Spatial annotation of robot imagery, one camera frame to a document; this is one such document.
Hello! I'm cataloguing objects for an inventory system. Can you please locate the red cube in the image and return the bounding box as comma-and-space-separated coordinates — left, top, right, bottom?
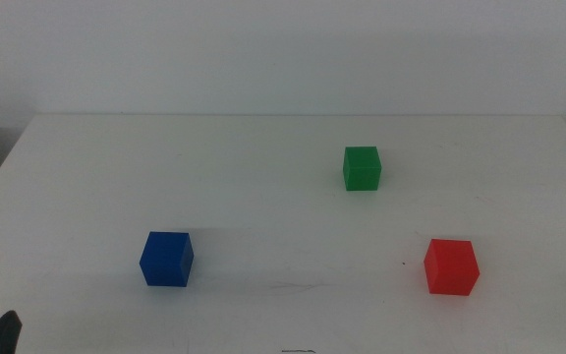
423, 238, 481, 297

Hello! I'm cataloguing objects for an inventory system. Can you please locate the green cube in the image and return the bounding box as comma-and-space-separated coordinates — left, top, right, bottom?
342, 146, 383, 192

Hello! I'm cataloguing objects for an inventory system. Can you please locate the blue cube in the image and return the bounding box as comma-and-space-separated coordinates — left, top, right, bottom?
139, 231, 195, 288

